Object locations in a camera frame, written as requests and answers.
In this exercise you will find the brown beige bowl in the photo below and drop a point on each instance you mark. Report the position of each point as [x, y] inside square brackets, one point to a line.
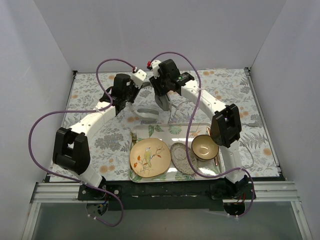
[204, 147]

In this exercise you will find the floral patterned table mat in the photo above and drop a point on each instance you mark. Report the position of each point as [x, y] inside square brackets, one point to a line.
[109, 148]

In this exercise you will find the aluminium frame rail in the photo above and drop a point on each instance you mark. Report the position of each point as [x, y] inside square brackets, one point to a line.
[265, 191]

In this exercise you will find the grey white headphones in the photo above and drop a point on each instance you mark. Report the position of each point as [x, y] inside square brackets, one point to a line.
[154, 106]

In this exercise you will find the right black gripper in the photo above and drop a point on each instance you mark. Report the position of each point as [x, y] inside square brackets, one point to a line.
[160, 88]

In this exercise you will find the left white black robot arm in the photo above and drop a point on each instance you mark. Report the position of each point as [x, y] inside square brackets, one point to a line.
[71, 147]

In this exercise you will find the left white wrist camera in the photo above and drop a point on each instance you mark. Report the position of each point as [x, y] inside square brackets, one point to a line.
[138, 78]

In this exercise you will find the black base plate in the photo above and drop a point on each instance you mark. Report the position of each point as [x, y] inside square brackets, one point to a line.
[195, 194]

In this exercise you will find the beige bird plate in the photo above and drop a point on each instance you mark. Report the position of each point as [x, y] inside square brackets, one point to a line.
[150, 157]

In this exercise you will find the floral white serving tray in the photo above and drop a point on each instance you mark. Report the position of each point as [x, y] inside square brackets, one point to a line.
[177, 133]

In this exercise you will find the speckled oval dish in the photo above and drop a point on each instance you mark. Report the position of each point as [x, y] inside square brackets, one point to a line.
[179, 158]

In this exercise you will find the gold fork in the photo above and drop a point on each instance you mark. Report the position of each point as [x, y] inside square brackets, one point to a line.
[134, 138]

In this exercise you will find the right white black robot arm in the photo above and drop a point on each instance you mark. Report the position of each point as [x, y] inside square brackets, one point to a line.
[225, 122]

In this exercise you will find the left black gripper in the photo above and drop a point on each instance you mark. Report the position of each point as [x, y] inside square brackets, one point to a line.
[135, 91]

